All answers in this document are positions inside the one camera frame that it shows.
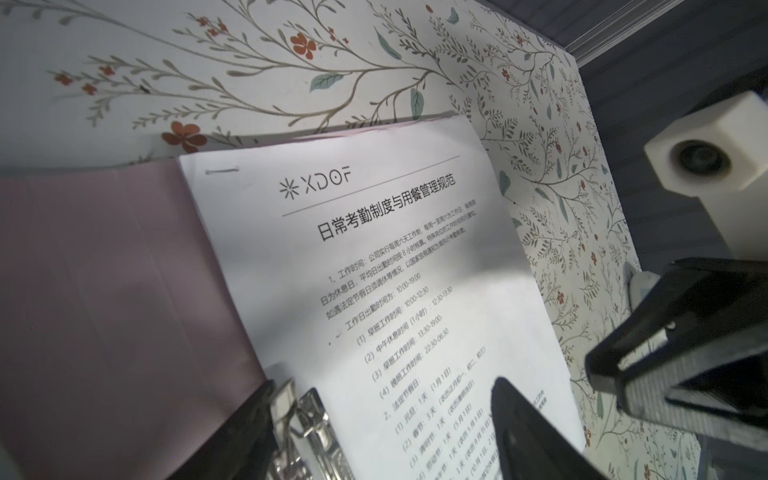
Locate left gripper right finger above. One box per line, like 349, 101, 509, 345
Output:
491, 377, 604, 480

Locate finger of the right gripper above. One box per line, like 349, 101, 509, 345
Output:
585, 257, 767, 452

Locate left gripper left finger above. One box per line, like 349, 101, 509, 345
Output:
169, 380, 277, 480

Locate pink folder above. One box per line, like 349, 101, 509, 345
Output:
0, 110, 460, 480

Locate printed paper sheets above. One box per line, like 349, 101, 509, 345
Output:
180, 115, 585, 479

